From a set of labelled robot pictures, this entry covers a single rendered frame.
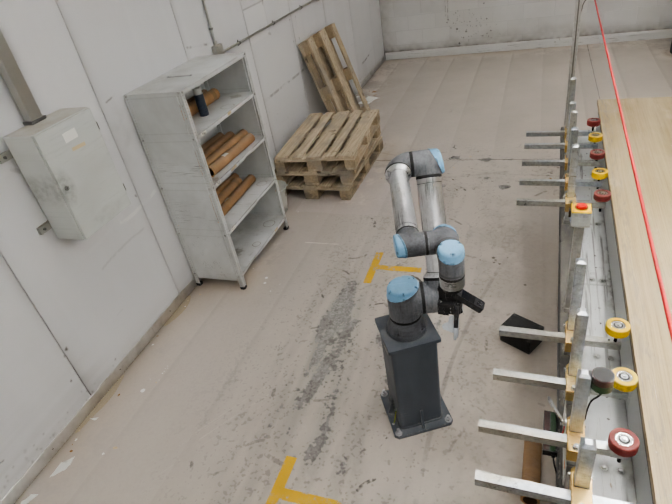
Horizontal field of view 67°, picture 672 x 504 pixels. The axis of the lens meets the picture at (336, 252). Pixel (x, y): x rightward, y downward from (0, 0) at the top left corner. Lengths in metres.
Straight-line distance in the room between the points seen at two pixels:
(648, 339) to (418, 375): 1.03
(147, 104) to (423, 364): 2.33
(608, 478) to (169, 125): 2.98
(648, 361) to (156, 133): 3.00
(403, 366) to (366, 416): 0.54
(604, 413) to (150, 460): 2.27
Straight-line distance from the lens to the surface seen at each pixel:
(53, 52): 3.37
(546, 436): 1.82
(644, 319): 2.21
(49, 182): 3.00
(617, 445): 1.79
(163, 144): 3.65
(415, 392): 2.68
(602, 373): 1.67
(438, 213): 2.33
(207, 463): 3.03
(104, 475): 3.27
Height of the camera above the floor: 2.32
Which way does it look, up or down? 33 degrees down
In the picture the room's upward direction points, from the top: 11 degrees counter-clockwise
